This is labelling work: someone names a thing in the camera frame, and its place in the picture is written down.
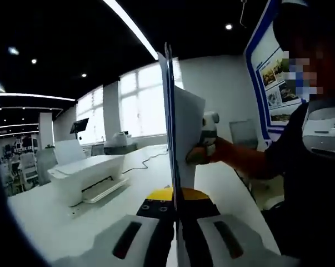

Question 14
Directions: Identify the white office equipment cluster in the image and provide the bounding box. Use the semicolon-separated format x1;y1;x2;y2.
0;135;56;195

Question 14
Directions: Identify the person's head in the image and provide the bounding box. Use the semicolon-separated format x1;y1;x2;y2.
272;0;335;92

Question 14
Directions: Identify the single white paper sheet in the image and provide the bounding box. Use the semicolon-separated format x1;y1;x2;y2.
173;85;207;187

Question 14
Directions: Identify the wide bright window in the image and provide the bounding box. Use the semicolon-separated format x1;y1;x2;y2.
119;58;183;139

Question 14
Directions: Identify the blue framed wall poster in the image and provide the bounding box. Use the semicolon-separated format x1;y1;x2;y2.
243;0;309;142

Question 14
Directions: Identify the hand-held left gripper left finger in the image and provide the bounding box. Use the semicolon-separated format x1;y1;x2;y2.
52;186;176;267

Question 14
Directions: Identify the white table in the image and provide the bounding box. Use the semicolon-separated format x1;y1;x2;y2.
7;143;282;265

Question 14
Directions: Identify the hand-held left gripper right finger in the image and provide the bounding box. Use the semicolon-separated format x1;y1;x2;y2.
180;187;301;267

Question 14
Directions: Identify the white grey chest device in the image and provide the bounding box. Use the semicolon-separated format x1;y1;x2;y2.
302;107;335;159

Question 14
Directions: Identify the thin table cable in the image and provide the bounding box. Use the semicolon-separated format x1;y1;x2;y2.
122;149;168;175

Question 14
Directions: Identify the stack of printing papers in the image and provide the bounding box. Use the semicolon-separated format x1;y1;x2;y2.
157;41;184;267

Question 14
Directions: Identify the white printer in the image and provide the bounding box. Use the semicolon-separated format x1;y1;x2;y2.
47;139;129;208

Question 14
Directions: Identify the grey white desktop machine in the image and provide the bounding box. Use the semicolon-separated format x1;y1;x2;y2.
104;131;133;148

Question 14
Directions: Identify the narrow bright window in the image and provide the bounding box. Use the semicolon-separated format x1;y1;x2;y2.
76;86;104;145

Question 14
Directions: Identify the black monitor on stand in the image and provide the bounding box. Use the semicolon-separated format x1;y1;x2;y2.
69;117;89;141

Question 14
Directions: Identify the long ceiling light strip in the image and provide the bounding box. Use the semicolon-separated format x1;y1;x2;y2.
102;0;160;61
0;92;76;102

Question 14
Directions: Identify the person's dark clothing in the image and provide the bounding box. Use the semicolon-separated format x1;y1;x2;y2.
264;102;335;256

